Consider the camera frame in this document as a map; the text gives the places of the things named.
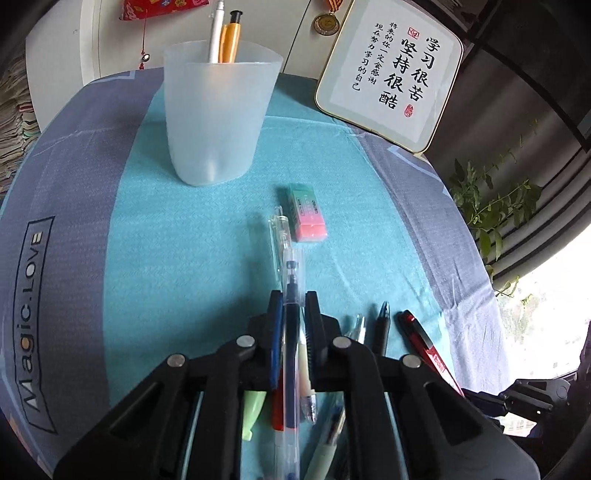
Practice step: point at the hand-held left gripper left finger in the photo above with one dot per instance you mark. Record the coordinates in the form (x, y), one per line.
(275, 344)

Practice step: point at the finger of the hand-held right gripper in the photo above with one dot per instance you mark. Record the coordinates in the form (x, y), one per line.
(485, 400)

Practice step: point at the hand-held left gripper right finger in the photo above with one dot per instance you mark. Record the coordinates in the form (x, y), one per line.
(310, 344)

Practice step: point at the clear gel pen dark refill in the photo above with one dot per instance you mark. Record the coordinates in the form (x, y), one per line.
(291, 323)

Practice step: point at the cream pen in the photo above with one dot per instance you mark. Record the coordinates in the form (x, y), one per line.
(304, 378)

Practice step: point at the clear plastic pen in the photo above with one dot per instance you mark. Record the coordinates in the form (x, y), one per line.
(278, 230)
(356, 328)

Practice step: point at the light green pen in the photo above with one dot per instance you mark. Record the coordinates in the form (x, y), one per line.
(253, 410)

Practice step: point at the red and black pen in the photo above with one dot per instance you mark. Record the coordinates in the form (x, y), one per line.
(422, 344)

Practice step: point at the sage green pen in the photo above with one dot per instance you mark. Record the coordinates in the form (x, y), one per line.
(318, 461)

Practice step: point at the green and pink eraser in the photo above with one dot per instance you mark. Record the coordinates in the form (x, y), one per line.
(304, 217)

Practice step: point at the translucent plastic cup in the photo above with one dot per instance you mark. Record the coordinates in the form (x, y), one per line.
(212, 129)

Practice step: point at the blue and grey tablecloth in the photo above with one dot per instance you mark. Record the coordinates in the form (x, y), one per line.
(184, 277)

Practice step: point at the green leafy plant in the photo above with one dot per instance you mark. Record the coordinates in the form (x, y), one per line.
(485, 212)

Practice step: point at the framed calligraphy sign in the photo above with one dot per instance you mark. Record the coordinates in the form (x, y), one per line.
(392, 69)

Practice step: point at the orange pen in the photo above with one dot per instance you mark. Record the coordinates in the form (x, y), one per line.
(228, 41)

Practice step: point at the white pen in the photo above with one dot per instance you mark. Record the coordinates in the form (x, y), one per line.
(216, 37)

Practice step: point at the medal with striped ribbon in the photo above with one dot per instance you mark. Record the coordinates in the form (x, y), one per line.
(326, 23)

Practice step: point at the stack of books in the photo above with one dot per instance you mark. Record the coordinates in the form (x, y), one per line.
(14, 129)

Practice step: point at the red fabric pouch ornament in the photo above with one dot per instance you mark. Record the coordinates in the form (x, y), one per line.
(157, 9)

